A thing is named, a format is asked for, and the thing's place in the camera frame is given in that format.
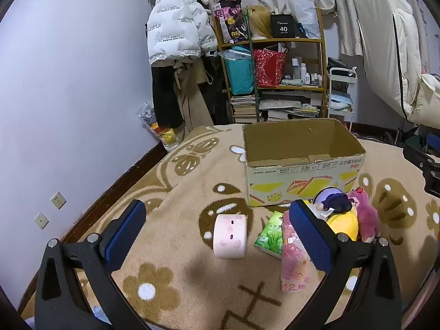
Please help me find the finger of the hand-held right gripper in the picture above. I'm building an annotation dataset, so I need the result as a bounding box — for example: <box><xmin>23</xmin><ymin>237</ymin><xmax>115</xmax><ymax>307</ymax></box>
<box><xmin>403</xmin><ymin>133</ymin><xmax>440</xmax><ymax>179</ymax></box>
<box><xmin>423</xmin><ymin>165</ymin><xmax>440</xmax><ymax>198</ymax></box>

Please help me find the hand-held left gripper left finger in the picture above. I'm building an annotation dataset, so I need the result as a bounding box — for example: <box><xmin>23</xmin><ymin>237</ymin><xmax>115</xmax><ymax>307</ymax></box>
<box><xmin>34</xmin><ymin>199</ymin><xmax>152</xmax><ymax>330</ymax></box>

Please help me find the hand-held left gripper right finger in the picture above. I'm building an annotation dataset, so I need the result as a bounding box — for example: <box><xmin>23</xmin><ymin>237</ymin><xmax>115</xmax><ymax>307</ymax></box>
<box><xmin>289</xmin><ymin>199</ymin><xmax>403</xmax><ymax>330</ymax></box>

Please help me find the yellow plush pouch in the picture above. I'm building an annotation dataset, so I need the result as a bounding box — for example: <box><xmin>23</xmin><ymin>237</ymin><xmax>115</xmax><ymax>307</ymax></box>
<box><xmin>307</xmin><ymin>202</ymin><xmax>360</xmax><ymax>242</ymax></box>

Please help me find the pink snack packet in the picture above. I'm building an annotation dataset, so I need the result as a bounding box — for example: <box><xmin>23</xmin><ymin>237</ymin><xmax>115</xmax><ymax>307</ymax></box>
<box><xmin>280</xmin><ymin>218</ymin><xmax>313</xmax><ymax>293</ymax></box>

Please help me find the purple plush doll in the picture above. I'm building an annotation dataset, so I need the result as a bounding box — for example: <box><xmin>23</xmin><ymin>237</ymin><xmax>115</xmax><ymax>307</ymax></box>
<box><xmin>313</xmin><ymin>187</ymin><xmax>353</xmax><ymax>214</ymax></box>

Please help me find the green tissue packet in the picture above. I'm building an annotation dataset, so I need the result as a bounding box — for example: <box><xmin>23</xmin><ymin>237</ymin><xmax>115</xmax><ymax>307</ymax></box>
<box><xmin>254</xmin><ymin>210</ymin><xmax>286</xmax><ymax>258</ymax></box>

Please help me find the pink bear plush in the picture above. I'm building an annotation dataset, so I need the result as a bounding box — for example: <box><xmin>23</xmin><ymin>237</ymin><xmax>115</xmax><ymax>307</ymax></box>
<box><xmin>347</xmin><ymin>186</ymin><xmax>381</xmax><ymax>243</ymax></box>

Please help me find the cardboard box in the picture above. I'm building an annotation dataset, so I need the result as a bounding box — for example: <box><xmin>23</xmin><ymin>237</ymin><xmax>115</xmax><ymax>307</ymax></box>
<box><xmin>242</xmin><ymin>118</ymin><xmax>367</xmax><ymax>208</ymax></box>

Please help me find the pink plush pouch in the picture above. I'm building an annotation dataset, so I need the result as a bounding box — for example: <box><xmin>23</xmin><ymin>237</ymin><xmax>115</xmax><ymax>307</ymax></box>
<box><xmin>212</xmin><ymin>214</ymin><xmax>249</xmax><ymax>258</ymax></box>

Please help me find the cream duvet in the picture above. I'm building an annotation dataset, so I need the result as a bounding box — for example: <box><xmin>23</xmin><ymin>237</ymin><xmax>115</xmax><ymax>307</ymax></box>
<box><xmin>411</xmin><ymin>74</ymin><xmax>440</xmax><ymax>128</ymax></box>

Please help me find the beige printed blanket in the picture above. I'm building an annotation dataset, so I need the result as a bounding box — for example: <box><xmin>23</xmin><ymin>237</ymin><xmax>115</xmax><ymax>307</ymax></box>
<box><xmin>19</xmin><ymin>124</ymin><xmax>440</xmax><ymax>330</ymax></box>

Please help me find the white trolley cart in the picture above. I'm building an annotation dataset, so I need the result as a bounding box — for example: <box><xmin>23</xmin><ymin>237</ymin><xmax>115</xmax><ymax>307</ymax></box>
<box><xmin>326</xmin><ymin>67</ymin><xmax>358</xmax><ymax>131</ymax></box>

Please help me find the plastic bag of toys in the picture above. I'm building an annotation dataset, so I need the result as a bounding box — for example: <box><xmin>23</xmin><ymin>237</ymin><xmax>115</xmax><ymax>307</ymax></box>
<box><xmin>137</xmin><ymin>105</ymin><xmax>179</xmax><ymax>152</ymax></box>

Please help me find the white folded mattress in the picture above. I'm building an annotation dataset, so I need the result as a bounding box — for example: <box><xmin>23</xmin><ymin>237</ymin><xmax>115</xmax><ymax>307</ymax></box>
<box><xmin>352</xmin><ymin>0</ymin><xmax>430</xmax><ymax>124</ymax></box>

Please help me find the stack of papers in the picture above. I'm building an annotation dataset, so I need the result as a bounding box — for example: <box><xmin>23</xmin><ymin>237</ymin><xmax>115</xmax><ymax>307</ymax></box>
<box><xmin>258</xmin><ymin>91</ymin><xmax>322</xmax><ymax>121</ymax></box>

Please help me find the stack of books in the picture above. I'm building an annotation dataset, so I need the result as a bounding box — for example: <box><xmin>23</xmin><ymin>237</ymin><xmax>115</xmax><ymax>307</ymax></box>
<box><xmin>230</xmin><ymin>94</ymin><xmax>258</xmax><ymax>123</ymax></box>

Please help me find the group of small bottles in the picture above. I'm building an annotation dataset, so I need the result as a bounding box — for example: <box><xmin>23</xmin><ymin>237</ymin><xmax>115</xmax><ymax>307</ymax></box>
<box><xmin>292</xmin><ymin>58</ymin><xmax>324</xmax><ymax>86</ymax></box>

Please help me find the black hanging garment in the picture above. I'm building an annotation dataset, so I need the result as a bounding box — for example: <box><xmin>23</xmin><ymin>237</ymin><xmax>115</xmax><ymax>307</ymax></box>
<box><xmin>151</xmin><ymin>64</ymin><xmax>184</xmax><ymax>129</ymax></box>

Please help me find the beige hanging coat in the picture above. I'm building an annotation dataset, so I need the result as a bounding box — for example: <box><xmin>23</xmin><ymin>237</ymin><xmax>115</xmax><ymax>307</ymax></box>
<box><xmin>174</xmin><ymin>58</ymin><xmax>214</xmax><ymax>133</ymax></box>

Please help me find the wooden shelf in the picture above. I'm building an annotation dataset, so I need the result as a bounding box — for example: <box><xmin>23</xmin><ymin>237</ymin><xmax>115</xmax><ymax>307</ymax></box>
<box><xmin>213</xmin><ymin>7</ymin><xmax>329</xmax><ymax>124</ymax></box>

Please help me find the red patterned bag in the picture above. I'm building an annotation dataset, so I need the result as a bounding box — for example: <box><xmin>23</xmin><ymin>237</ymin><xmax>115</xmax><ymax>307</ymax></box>
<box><xmin>254</xmin><ymin>49</ymin><xmax>287</xmax><ymax>88</ymax></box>

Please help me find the teal bag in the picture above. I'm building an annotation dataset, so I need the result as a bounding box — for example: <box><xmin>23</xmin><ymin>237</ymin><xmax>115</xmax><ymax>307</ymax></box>
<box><xmin>223</xmin><ymin>46</ymin><xmax>255</xmax><ymax>96</ymax></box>

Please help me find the clear plastic bag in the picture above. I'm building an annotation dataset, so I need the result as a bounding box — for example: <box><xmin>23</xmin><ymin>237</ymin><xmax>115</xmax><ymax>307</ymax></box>
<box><xmin>289</xmin><ymin>0</ymin><xmax>322</xmax><ymax>38</ymax></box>

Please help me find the black gift box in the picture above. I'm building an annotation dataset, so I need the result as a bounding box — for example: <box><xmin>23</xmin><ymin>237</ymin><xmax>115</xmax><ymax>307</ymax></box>
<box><xmin>270</xmin><ymin>14</ymin><xmax>296</xmax><ymax>38</ymax></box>

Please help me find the blonde wig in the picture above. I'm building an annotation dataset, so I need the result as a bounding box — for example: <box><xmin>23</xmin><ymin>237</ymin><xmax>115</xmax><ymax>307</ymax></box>
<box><xmin>248</xmin><ymin>5</ymin><xmax>276</xmax><ymax>40</ymax></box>

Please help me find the white puffer jacket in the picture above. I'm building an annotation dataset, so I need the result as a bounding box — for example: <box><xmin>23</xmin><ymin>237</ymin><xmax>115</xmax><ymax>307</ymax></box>
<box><xmin>147</xmin><ymin>0</ymin><xmax>219</xmax><ymax>67</ymax></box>

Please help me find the black floral bag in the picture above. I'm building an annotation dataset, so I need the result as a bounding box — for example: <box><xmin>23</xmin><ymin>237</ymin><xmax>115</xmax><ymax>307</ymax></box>
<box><xmin>214</xmin><ymin>0</ymin><xmax>250</xmax><ymax>43</ymax></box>

